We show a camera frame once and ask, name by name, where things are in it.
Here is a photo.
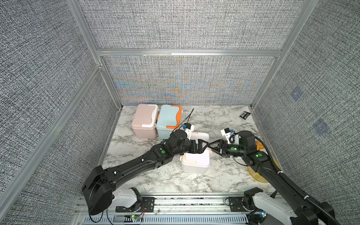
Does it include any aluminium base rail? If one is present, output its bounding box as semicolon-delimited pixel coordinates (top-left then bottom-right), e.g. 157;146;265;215
71;193;280;225

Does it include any white pink medicine chest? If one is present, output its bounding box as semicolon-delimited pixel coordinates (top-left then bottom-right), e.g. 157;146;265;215
181;132;210;174

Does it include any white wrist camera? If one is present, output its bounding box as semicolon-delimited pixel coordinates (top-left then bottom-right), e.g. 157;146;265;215
221;128;235;144
182;122;195;140

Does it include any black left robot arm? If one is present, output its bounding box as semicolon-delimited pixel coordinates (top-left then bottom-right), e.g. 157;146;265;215
82;130;208;216

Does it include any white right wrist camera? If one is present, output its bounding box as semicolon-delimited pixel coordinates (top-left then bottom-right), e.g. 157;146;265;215
221;128;235;144

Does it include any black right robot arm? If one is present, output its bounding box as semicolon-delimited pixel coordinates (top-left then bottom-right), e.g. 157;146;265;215
199;131;339;225

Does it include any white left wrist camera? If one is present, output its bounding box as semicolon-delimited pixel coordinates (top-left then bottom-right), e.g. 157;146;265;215
182;122;195;140

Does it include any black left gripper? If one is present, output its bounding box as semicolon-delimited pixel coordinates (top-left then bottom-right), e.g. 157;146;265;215
172;139;209;157

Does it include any pink white medicine box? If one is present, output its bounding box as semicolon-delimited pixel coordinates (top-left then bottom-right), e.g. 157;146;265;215
131;104;158;139

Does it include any black foil sachet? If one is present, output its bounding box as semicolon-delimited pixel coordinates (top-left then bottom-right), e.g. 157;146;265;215
240;111;251;120

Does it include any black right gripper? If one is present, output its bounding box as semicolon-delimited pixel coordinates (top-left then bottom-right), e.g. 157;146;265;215
207;140;247;159

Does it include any blue orange medicine box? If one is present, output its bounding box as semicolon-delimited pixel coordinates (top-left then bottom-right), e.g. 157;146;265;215
156;105;182;140

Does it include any orange plastic toy piece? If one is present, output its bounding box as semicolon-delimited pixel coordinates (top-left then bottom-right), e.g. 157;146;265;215
256;141;265;151

